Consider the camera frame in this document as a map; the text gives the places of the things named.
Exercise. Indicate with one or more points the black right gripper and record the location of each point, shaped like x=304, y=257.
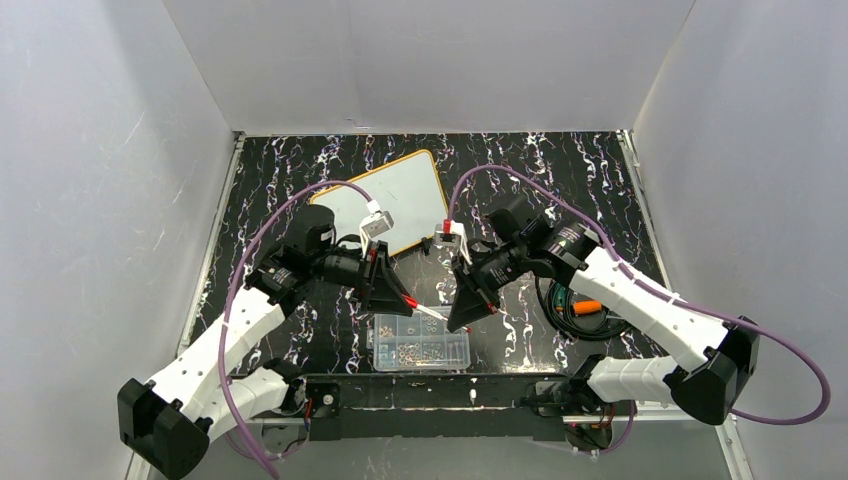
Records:
x=469, y=281

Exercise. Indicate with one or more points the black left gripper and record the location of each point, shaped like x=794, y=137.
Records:
x=374, y=276

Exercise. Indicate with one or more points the white red whiteboard marker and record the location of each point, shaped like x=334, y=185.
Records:
x=437, y=312

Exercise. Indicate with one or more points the yellow framed whiteboard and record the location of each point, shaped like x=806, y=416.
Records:
x=409, y=189

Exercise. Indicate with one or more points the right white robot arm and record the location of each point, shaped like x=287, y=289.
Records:
x=707, y=361

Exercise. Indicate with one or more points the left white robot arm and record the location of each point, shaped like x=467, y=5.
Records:
x=225, y=331

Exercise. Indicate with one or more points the clear plastic screw box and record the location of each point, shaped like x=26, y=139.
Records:
x=417, y=343

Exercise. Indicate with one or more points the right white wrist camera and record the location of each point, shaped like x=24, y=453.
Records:
x=451, y=234

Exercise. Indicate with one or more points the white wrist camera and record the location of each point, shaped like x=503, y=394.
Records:
x=451, y=234
x=376, y=223

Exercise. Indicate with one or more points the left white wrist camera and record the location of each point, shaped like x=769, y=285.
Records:
x=376, y=223

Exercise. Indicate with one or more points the black ethernet cable teal plug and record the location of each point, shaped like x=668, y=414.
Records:
x=598, y=327

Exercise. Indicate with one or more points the green handled screwdriver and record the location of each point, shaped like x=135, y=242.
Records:
x=560, y=298

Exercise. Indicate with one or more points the orange handled screwdriver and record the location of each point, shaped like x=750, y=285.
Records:
x=580, y=308

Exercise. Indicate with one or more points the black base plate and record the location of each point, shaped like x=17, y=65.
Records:
x=541, y=406

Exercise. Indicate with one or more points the aluminium side rail left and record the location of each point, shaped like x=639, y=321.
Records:
x=207, y=261

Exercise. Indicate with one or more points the aluminium side rail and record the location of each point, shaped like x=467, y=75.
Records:
x=626, y=142
x=207, y=261

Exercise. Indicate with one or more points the aluminium side rail right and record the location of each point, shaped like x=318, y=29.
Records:
x=626, y=142

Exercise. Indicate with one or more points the aluminium front rail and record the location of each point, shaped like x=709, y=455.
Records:
x=171, y=424

